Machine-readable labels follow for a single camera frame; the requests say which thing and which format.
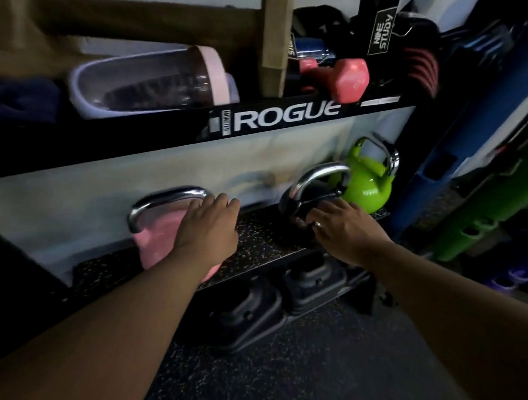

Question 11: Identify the person's left hand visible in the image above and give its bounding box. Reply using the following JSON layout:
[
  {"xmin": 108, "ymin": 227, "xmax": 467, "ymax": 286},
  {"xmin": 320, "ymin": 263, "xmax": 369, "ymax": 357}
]
[{"xmin": 171, "ymin": 192, "xmax": 245, "ymax": 279}]

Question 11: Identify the person's right hand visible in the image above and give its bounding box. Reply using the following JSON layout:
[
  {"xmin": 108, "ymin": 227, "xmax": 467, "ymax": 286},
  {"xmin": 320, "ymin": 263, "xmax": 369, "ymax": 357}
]
[{"xmin": 304, "ymin": 195, "xmax": 395, "ymax": 271}]

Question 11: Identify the green kettlebell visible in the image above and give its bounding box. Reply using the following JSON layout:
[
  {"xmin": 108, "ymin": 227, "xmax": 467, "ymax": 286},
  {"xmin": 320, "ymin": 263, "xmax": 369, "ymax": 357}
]
[{"xmin": 325, "ymin": 133, "xmax": 404, "ymax": 217}]

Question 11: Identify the pink kettlebell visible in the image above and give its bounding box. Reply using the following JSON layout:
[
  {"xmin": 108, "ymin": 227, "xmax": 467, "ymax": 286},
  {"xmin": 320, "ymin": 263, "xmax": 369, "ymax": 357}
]
[{"xmin": 125, "ymin": 184, "xmax": 241, "ymax": 287}]

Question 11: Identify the black kettlebell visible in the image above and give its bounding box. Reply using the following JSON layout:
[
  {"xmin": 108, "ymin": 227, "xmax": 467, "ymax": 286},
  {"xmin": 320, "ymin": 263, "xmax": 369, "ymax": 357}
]
[{"xmin": 275, "ymin": 162, "xmax": 359, "ymax": 252}]

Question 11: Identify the black Rogue storage rack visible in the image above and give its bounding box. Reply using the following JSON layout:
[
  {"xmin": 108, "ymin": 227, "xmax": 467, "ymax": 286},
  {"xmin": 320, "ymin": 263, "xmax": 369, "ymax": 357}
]
[{"xmin": 0, "ymin": 24, "xmax": 453, "ymax": 332}]

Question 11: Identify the person's left forearm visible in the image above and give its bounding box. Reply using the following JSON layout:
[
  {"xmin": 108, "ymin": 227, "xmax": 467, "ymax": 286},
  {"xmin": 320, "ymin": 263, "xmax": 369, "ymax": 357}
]
[{"xmin": 0, "ymin": 248, "xmax": 221, "ymax": 400}]

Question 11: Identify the person's right forearm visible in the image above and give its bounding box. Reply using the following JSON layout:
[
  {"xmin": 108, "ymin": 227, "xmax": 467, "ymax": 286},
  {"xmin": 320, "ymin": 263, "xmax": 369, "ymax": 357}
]
[{"xmin": 357, "ymin": 236, "xmax": 528, "ymax": 400}]

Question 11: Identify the black rubber weight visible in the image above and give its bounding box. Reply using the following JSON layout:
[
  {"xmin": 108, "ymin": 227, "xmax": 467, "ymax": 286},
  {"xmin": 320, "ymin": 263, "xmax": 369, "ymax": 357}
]
[
  {"xmin": 205, "ymin": 274, "xmax": 290, "ymax": 356},
  {"xmin": 278, "ymin": 250, "xmax": 376, "ymax": 319}
]

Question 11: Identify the green foam tube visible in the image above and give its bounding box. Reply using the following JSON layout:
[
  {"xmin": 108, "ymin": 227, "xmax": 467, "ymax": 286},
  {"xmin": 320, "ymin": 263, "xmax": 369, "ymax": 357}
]
[{"xmin": 427, "ymin": 149, "xmax": 528, "ymax": 263}]

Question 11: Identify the white paper label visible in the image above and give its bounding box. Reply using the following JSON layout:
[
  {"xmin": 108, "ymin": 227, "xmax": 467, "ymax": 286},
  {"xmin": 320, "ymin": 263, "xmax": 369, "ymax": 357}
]
[{"xmin": 358, "ymin": 95, "xmax": 401, "ymax": 108}]

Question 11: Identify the blue foam tube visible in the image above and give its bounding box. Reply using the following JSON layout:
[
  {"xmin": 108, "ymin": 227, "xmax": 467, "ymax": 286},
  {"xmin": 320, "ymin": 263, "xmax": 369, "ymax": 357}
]
[{"xmin": 379, "ymin": 74, "xmax": 528, "ymax": 242}]

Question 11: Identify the pink hex dumbbell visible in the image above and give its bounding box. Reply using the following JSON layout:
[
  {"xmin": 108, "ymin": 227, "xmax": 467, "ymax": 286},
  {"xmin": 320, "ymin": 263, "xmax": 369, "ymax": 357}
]
[{"xmin": 298, "ymin": 55, "xmax": 372, "ymax": 106}]

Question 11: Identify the clear shaker bottle pink lid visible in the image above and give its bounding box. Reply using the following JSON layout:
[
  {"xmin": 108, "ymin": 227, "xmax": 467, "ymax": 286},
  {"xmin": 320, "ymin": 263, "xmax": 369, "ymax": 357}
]
[{"xmin": 67, "ymin": 43, "xmax": 242, "ymax": 121}]

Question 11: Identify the purple foam tube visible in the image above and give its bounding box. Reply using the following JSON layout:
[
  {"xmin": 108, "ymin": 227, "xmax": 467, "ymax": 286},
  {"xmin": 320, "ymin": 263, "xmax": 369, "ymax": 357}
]
[{"xmin": 483, "ymin": 256, "xmax": 528, "ymax": 294}]

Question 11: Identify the black red striped wrist wrap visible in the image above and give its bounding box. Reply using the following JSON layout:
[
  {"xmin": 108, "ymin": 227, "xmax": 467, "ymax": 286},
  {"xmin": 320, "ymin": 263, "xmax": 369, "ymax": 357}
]
[{"xmin": 393, "ymin": 10, "xmax": 445, "ymax": 102}]

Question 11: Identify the blue metal bottle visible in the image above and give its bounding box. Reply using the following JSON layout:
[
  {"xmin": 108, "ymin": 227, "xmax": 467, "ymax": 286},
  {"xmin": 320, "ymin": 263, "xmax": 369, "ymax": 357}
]
[{"xmin": 294, "ymin": 36, "xmax": 334, "ymax": 63}]

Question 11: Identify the dark blue towel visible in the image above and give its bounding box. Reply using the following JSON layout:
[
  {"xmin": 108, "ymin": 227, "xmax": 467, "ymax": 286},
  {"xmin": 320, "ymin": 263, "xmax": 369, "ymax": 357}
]
[{"xmin": 0, "ymin": 74, "xmax": 66, "ymax": 131}]

